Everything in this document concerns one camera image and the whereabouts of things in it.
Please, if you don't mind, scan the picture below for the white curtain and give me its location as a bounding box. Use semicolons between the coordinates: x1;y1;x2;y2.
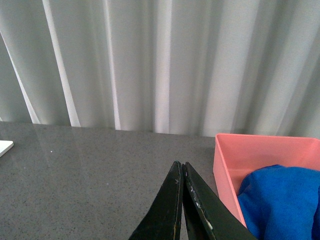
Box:
0;0;320;138

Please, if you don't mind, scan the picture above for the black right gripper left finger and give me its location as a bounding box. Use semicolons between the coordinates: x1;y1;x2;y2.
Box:
129;161;184;240

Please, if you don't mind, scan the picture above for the white rack base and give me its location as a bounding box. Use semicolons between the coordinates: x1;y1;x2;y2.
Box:
0;140;14;157

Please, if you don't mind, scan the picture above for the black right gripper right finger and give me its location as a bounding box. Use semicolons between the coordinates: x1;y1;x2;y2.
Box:
182;162;256;240

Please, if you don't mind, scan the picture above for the blue microfiber cloth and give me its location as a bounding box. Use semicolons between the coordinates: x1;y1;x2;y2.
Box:
237;165;320;240

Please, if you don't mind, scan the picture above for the pink plastic bin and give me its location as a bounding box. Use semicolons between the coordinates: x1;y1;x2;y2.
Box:
213;133;320;225

